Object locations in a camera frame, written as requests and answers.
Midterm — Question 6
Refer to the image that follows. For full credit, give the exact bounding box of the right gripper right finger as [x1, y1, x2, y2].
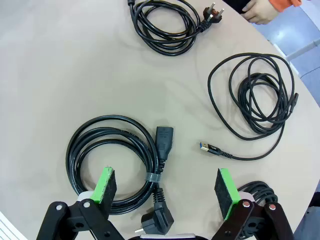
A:
[209, 167, 296, 240]

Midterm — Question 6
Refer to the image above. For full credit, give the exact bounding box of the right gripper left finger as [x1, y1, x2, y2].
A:
[36, 165, 125, 240]

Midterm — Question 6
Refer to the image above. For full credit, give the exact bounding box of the black braided cable bundle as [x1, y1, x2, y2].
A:
[236, 180, 279, 240]

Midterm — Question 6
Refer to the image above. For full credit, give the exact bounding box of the black braided USB-A cable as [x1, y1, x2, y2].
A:
[198, 52, 300, 162]

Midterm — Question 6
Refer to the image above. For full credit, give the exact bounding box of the grey velcro cable strap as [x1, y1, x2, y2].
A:
[145, 171, 161, 183]

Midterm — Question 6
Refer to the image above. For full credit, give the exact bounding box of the black power cable angled plug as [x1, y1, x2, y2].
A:
[65, 114, 175, 237]

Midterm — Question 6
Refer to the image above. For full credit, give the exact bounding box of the black power cable straight plug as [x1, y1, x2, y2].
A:
[127, 0, 225, 57]

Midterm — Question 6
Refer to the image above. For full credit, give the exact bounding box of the person's left forearm orange sleeve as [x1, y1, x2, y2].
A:
[269, 0, 304, 13]

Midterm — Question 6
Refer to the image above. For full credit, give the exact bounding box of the person's left hand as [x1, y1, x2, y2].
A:
[241, 0, 279, 26]

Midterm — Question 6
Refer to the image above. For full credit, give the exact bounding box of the person in orange hoodie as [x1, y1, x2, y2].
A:
[221, 0, 304, 26]

